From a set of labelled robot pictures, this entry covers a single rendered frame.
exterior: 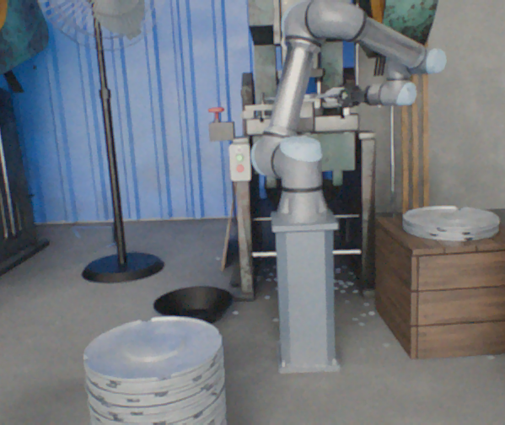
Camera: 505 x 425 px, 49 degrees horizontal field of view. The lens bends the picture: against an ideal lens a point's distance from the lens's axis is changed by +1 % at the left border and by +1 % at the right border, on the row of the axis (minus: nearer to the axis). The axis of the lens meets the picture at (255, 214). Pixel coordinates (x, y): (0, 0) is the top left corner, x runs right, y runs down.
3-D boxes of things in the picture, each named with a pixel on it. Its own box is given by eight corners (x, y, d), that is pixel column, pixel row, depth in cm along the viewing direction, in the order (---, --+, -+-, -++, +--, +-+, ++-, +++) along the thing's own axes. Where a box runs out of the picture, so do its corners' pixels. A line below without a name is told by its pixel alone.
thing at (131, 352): (237, 365, 111) (237, 361, 111) (85, 395, 103) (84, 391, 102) (205, 312, 138) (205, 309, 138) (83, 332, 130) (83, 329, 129)
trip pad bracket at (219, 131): (236, 169, 216) (233, 119, 211) (211, 171, 216) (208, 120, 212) (237, 168, 222) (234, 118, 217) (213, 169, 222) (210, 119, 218)
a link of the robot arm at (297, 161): (296, 190, 154) (295, 141, 151) (271, 184, 165) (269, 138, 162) (330, 184, 160) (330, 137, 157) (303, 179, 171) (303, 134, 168)
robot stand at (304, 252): (341, 371, 165) (338, 223, 155) (277, 373, 165) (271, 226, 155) (332, 342, 183) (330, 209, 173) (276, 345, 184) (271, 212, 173)
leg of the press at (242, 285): (255, 301, 221) (244, 67, 201) (227, 302, 222) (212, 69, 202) (263, 239, 311) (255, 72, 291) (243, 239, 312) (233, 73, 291)
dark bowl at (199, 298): (231, 335, 193) (230, 315, 191) (145, 336, 194) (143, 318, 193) (238, 301, 222) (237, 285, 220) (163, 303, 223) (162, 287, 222)
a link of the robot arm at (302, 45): (268, 176, 163) (312, -10, 160) (243, 171, 175) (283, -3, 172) (300, 185, 169) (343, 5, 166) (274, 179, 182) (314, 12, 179)
